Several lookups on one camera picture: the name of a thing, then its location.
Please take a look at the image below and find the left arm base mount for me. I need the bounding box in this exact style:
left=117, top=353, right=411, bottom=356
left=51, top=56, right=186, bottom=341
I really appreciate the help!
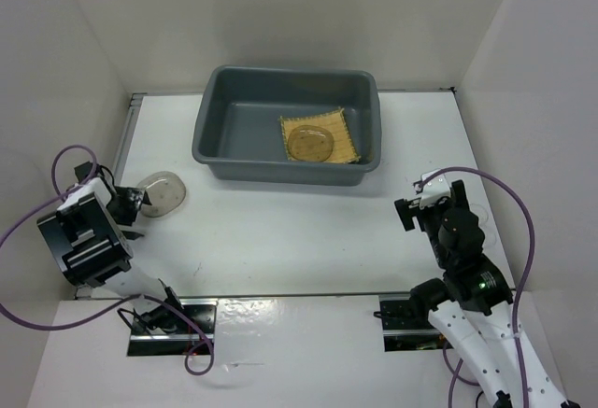
left=117, top=299, right=218, bottom=357

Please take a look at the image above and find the clear glass plate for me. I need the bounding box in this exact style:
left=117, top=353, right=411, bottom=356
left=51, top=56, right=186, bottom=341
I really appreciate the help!
left=137, top=171, right=187, bottom=218
left=287, top=125, right=335, bottom=162

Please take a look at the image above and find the grey plastic bin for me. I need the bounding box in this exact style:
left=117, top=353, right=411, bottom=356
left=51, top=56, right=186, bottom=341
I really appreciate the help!
left=191, top=65, right=382, bottom=186

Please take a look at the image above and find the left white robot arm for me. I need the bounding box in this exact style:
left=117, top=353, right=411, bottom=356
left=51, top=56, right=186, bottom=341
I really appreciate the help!
left=36, top=176, right=186, bottom=333

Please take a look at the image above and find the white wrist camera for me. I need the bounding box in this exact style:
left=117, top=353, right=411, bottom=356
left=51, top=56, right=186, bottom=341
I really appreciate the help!
left=58, top=162, right=115, bottom=211
left=413, top=170, right=451, bottom=209

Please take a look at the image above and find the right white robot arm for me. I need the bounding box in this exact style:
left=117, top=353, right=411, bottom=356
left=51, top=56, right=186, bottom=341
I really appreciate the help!
left=394, top=172, right=575, bottom=407

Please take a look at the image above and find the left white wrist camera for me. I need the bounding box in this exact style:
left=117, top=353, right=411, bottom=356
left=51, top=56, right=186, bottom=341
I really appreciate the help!
left=58, top=162, right=115, bottom=211

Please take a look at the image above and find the yellow woven bamboo mat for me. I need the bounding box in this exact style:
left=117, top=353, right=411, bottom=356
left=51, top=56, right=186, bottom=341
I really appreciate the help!
left=279, top=107, right=360, bottom=164

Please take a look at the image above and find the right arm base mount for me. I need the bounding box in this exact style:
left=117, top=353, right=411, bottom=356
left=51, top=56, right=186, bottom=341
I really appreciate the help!
left=373, top=293, right=446, bottom=352

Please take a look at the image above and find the aluminium table rail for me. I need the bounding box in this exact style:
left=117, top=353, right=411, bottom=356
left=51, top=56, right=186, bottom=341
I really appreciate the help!
left=73, top=93, right=145, bottom=299

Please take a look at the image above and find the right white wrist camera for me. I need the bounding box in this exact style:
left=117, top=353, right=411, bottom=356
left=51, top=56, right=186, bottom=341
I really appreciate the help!
left=413, top=170, right=451, bottom=209

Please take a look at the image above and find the clear glass cup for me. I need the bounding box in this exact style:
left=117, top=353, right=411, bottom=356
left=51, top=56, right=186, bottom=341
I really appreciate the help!
left=483, top=231, right=497, bottom=250
left=469, top=203, right=490, bottom=226

